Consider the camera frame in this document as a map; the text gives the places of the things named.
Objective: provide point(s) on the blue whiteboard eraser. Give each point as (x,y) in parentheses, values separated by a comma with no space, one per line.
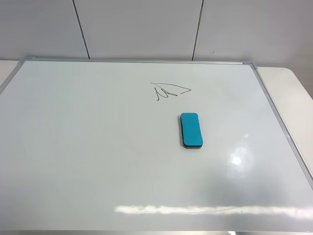
(191,131)

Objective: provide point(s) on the white whiteboard with aluminium frame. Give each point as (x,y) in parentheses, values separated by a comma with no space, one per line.
(97,145)

